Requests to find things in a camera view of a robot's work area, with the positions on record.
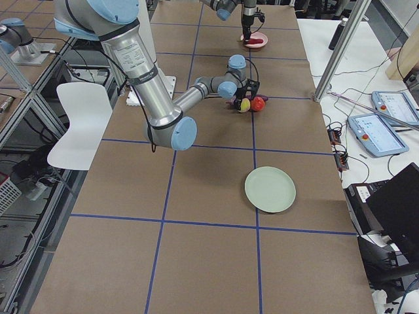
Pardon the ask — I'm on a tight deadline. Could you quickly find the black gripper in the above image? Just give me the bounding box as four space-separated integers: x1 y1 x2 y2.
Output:
241 14 254 42
233 86 251 111

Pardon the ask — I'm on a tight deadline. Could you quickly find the yellow pink peach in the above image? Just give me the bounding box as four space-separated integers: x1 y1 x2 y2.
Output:
238 98 251 113

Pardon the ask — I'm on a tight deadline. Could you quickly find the red chili pepper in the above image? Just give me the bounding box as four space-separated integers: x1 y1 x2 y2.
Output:
243 38 264 45

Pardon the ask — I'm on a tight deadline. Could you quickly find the purple eggplant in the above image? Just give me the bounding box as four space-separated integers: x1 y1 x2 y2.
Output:
226 94 269 105

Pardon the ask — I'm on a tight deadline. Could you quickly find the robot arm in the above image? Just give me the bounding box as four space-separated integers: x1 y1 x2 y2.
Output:
201 0 265 44
54 1 250 150

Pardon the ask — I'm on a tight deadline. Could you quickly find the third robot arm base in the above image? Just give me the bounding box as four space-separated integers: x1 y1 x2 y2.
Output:
1 18 56 65

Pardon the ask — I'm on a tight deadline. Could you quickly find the pink plate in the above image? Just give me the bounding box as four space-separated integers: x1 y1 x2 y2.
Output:
240 32 268 49

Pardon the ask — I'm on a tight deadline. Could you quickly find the black water bottle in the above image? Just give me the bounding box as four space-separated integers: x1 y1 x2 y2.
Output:
328 18 348 50

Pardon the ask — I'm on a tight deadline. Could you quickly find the green plate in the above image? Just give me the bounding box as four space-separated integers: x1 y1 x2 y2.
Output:
244 166 297 213

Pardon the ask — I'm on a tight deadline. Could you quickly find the near blue teach pendant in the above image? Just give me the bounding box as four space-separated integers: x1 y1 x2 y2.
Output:
348 114 409 158

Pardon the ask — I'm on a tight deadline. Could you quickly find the blue teach pendant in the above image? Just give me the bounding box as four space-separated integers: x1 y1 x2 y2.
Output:
348 114 409 158
371 91 418 126

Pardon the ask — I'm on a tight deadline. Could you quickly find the white chair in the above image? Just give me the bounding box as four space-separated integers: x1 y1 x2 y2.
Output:
47 82 113 171

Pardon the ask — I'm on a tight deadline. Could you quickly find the far blue teach pendant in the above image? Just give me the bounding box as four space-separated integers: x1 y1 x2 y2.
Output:
371 91 418 126

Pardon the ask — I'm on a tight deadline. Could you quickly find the metal pointer stick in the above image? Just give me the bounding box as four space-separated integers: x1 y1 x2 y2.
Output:
327 92 418 130

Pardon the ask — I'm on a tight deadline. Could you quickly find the black laptop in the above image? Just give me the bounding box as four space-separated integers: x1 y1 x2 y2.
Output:
344 162 418 256

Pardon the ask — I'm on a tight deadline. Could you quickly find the aluminium frame post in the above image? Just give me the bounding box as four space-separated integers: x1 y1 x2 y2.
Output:
313 0 371 103

